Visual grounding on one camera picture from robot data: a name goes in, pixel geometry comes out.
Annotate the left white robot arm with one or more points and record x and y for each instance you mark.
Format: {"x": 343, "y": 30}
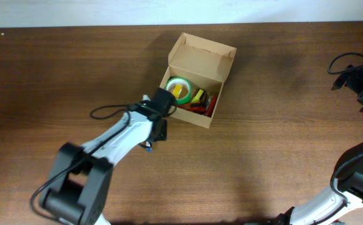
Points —
{"x": 78, "y": 183}

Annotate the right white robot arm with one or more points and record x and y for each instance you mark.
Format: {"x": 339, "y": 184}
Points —
{"x": 345, "y": 190}

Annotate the red black stapler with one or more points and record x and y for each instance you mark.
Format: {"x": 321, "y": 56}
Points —
{"x": 211, "y": 105}

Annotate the small yellow tape roll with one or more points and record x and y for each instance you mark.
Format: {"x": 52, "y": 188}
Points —
{"x": 177, "y": 90}

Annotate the green tape roll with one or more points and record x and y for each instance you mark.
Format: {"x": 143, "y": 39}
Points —
{"x": 185, "y": 96}

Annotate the yellow highlighter pen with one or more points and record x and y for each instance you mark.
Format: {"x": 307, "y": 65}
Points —
{"x": 197, "y": 96}

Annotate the orange utility knife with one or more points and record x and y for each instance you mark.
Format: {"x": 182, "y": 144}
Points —
{"x": 194, "y": 107}

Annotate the brown cardboard box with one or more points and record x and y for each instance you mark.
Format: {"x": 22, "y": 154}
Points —
{"x": 205, "y": 64}

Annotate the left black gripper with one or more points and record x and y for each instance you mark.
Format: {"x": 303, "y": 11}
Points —
{"x": 162, "y": 134}

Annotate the blue white marker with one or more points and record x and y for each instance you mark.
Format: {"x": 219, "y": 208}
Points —
{"x": 149, "y": 146}

